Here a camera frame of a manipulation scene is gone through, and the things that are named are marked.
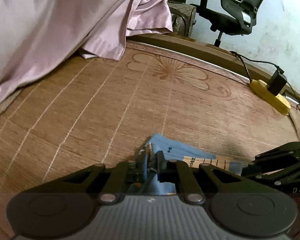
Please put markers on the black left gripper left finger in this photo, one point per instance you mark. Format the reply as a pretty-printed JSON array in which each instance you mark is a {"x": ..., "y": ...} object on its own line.
[{"x": 96, "y": 180}]

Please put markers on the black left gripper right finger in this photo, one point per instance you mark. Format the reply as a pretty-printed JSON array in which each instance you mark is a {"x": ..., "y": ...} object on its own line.
[{"x": 206, "y": 180}]

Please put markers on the blue patterned child pants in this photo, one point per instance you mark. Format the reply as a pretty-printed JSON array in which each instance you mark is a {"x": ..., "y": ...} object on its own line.
[{"x": 173, "y": 149}]

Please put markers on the yellow power strip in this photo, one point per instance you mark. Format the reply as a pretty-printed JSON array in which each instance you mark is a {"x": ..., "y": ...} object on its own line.
[{"x": 278, "y": 101}]

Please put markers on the brown bamboo bed mat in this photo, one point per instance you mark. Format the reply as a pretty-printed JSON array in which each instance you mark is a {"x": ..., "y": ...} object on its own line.
[{"x": 103, "y": 111}]

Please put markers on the black power adapter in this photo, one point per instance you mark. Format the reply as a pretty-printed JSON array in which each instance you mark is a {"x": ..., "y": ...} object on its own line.
[{"x": 277, "y": 83}]

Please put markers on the pink satin blanket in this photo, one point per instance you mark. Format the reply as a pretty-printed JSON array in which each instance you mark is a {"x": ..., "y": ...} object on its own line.
[{"x": 37, "y": 35}]

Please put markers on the dark quilted bag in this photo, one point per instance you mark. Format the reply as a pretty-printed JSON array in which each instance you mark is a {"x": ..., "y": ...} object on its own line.
[{"x": 183, "y": 18}]

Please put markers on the black office chair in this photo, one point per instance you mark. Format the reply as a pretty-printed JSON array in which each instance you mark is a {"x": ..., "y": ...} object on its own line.
[{"x": 239, "y": 20}]

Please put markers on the wooden bed frame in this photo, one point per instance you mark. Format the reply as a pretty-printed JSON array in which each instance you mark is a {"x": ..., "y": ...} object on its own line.
[{"x": 201, "y": 55}]

